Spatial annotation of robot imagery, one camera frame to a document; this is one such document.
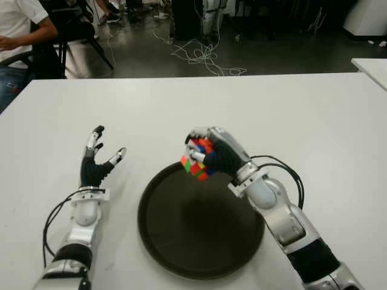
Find right arm black cables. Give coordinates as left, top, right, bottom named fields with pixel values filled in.
left=250, top=155, right=305, bottom=210

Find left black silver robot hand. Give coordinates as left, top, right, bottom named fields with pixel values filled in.
left=79, top=125, right=127, bottom=190

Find person in white shirt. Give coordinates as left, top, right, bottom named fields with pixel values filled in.
left=0, top=0, right=58, bottom=112

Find white standing robot legs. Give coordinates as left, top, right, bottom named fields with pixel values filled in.
left=202, top=0, right=223, bottom=39

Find multicoloured Rubik's cube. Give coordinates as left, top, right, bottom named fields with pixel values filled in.
left=180, top=137, right=218, bottom=182

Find arm black cables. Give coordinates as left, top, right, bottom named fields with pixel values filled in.
left=44, top=192, right=82, bottom=263
left=250, top=155, right=305, bottom=210

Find black office chair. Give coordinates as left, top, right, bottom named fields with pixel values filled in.
left=39, top=0, right=115, bottom=80

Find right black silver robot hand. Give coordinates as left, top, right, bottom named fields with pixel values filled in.
left=184, top=126, right=252, bottom=182

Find white side table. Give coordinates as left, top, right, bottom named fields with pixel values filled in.
left=350, top=58, right=387, bottom=91

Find left arm black cables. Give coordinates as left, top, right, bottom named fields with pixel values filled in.
left=44, top=192, right=82, bottom=263

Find black cabinet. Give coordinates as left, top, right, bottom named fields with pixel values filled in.
left=172, top=0, right=205, bottom=42

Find person with black sneakers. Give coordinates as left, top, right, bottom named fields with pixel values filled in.
left=96, top=0, right=122, bottom=24

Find tangled white floor cable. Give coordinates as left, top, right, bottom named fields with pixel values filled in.
left=152, top=28, right=248, bottom=77

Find dark brown round plate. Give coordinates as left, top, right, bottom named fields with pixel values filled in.
left=137, top=159, right=266, bottom=280

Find white box cabinet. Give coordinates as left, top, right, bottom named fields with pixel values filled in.
left=343, top=0, right=387, bottom=42

